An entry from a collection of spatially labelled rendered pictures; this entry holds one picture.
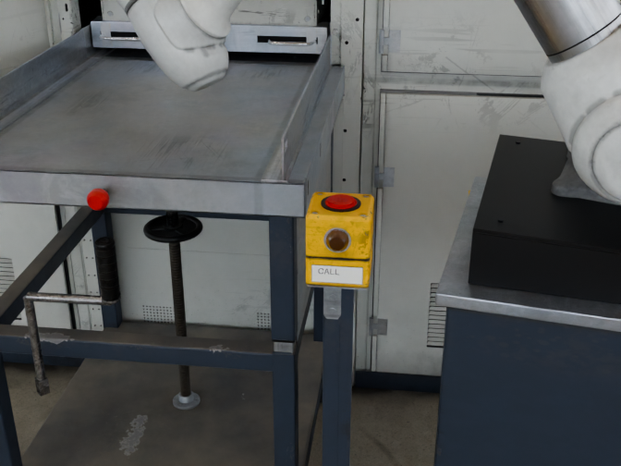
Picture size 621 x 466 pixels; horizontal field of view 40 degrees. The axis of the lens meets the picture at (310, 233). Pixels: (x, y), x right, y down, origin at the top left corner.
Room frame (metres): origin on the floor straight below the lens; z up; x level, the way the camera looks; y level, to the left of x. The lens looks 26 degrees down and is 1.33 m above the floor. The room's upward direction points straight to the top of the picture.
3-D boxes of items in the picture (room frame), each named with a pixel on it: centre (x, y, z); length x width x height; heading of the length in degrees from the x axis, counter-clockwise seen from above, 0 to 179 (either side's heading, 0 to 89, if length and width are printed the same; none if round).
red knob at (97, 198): (1.19, 0.32, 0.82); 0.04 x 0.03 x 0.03; 173
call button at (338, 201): (0.97, -0.04, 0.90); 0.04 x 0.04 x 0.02
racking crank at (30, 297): (1.20, 0.39, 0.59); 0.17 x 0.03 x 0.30; 84
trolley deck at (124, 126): (1.54, 0.27, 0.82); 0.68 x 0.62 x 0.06; 173
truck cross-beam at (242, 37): (1.94, 0.23, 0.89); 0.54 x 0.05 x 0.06; 83
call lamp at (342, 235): (0.93, -0.03, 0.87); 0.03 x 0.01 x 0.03; 83
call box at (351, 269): (0.97, -0.04, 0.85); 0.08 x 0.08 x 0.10; 83
